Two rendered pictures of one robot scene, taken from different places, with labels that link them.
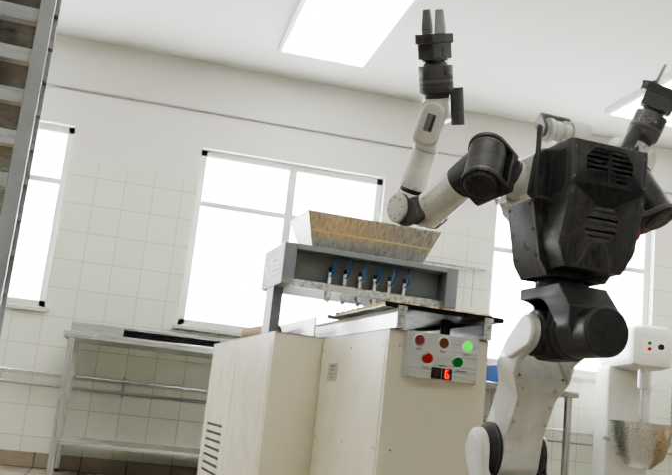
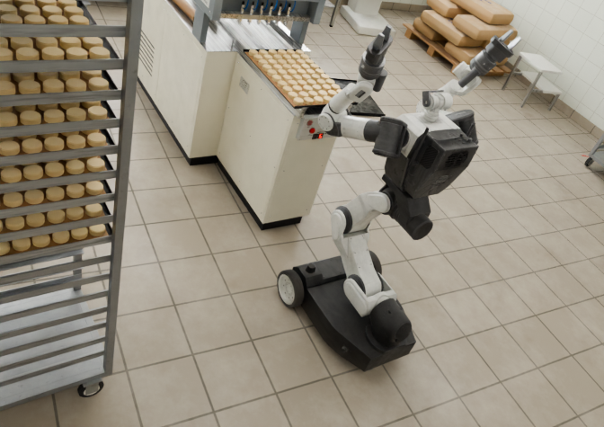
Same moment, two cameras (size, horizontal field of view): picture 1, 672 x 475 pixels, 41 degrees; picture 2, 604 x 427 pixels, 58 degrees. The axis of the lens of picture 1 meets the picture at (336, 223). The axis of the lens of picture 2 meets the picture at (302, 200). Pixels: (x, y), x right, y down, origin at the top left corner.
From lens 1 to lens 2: 184 cm
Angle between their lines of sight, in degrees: 54
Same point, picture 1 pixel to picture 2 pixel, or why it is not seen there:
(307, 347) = (226, 57)
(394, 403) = (289, 150)
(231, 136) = not seen: outside the picture
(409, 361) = (302, 133)
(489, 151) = (394, 137)
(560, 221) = (420, 183)
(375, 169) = not seen: outside the picture
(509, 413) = (359, 217)
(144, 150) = not seen: outside the picture
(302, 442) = (219, 108)
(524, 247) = (394, 171)
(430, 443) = (304, 164)
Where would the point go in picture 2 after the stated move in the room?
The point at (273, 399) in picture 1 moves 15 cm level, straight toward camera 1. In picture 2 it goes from (204, 89) to (208, 102)
